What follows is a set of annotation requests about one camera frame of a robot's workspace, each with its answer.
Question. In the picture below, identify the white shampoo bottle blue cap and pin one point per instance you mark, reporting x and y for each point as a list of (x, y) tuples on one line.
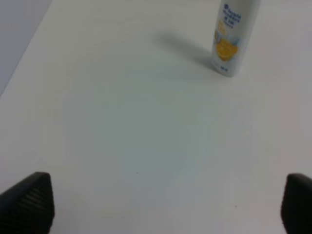
[(234, 26)]

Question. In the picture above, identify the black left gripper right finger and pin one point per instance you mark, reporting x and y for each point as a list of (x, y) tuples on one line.
[(296, 207)]

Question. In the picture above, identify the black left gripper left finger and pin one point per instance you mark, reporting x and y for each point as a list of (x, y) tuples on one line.
[(28, 206)]

